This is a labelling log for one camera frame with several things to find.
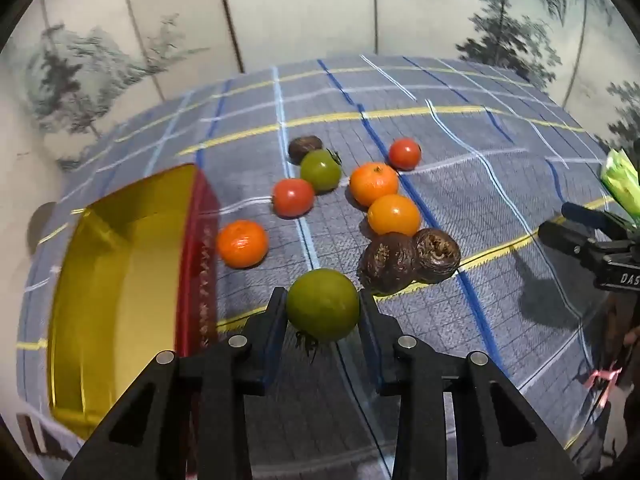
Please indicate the gold tin tray red outside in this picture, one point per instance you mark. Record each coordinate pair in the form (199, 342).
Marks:
(125, 285)

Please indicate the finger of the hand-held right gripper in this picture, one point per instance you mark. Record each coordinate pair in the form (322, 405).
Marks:
(565, 237)
(585, 215)

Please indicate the green tomato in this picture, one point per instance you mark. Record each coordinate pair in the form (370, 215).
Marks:
(320, 170)
(323, 305)

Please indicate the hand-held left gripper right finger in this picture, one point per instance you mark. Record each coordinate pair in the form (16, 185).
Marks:
(372, 340)

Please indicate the red tomato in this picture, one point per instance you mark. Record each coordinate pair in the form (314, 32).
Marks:
(404, 153)
(293, 197)

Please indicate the painted landscape folding screen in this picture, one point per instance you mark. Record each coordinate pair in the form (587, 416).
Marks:
(310, 5)

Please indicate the dark wrinkled passion fruit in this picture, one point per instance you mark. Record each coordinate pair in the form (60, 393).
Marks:
(305, 147)
(437, 255)
(387, 262)

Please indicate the pink ribbon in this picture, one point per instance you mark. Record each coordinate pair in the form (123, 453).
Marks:
(606, 376)

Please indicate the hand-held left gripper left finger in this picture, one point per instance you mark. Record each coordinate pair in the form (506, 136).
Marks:
(272, 320)

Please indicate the green packet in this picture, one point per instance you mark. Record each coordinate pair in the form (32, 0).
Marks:
(621, 177)

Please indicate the blue plaid tablecloth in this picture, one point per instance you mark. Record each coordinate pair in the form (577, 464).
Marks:
(475, 125)

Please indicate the orange mandarin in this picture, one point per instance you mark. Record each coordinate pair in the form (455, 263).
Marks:
(394, 215)
(242, 243)
(374, 184)

